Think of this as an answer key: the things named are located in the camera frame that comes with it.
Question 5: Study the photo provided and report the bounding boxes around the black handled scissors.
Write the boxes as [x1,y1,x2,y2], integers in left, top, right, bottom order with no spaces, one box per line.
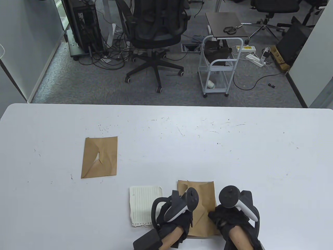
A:
[223,24,244,35]

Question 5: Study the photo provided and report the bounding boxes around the black flat monitor panel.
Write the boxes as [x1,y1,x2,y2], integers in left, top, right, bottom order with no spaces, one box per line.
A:
[276,16,312,65]

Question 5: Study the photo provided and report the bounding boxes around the grey floor socket box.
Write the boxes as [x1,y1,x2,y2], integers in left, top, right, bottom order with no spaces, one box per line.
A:
[181,43,202,53]

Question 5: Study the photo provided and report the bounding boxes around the black and white controller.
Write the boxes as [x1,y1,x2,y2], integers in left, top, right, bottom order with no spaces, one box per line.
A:
[219,185,260,232]
[151,187,200,229]

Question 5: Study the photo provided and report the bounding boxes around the dark brown side table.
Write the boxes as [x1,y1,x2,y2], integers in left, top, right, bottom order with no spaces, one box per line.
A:
[205,12,249,48]

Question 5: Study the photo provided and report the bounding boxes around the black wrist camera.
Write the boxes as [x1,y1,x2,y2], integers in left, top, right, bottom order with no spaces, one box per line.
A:
[133,229,163,250]

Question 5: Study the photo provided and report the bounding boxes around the black computer tower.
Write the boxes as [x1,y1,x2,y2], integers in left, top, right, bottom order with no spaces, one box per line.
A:
[64,0,104,52]

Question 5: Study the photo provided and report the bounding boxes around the yellow cardboard box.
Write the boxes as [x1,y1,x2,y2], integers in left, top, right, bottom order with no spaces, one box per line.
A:
[270,46,291,73]

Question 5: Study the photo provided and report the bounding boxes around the tangle of black cables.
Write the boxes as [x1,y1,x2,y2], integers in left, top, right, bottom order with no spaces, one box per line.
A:
[78,31,132,71]

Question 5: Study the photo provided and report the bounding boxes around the white rolling cart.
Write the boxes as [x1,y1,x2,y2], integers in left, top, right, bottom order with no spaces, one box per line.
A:
[198,35,244,98]

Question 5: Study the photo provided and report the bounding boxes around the black mesh office chair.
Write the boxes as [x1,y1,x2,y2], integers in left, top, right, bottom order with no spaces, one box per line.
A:
[115,0,192,93]

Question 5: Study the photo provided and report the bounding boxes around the person's right forearm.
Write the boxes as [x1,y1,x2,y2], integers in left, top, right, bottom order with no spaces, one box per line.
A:
[228,225,254,250]

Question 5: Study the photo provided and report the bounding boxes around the white power strip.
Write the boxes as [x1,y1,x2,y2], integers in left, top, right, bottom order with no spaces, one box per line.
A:
[246,53,267,67]

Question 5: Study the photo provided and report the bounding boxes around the grey wheeled computer dolly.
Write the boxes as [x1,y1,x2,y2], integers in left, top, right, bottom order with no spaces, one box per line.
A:
[66,29,110,61]

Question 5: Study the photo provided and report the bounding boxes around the black floor cable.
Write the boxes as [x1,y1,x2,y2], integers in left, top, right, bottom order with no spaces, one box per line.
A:
[233,69,286,91]

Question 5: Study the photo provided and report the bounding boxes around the person's left forearm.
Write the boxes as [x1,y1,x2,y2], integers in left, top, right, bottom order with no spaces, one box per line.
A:
[160,226,185,250]

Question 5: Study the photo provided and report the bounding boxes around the person's left hand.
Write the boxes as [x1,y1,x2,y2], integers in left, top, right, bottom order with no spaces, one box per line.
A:
[156,190,194,241]

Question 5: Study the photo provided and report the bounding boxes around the black bag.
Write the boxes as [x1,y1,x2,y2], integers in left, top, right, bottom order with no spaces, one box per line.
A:
[203,41,233,66]

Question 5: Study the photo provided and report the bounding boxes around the person's right hand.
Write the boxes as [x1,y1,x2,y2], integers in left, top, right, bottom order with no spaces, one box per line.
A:
[208,204,257,235]

